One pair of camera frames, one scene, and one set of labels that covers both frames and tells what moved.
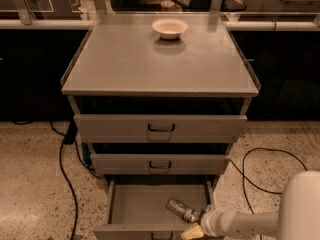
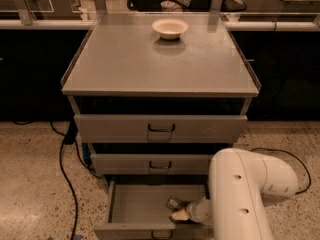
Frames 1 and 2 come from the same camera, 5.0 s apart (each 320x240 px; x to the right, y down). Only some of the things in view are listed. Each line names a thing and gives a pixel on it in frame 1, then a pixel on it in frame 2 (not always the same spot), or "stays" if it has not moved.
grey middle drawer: (159, 164) stays
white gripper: (211, 222) → (197, 210)
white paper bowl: (169, 28) stays
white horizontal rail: (75, 24) stays
